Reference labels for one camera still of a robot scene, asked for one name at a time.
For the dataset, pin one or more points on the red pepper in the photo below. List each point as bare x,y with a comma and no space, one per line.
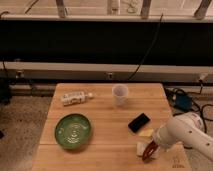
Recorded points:
149,150

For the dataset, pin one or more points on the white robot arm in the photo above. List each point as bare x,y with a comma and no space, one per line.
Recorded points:
188,129

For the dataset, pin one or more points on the yellow sponge piece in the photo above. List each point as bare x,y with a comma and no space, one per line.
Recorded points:
146,133

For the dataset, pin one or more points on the white sponge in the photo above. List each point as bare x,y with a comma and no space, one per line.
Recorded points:
140,149

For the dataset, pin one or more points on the translucent plastic cup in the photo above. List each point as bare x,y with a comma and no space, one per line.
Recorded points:
120,94

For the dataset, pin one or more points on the white plastic bottle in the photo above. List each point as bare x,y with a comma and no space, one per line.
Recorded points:
75,97

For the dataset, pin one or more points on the black rectangular block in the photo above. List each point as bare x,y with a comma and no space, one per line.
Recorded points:
138,122

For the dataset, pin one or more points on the green ceramic plate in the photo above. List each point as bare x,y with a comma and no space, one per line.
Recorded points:
72,131

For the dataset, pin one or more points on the blue box on floor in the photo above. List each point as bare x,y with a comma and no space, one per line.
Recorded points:
182,102

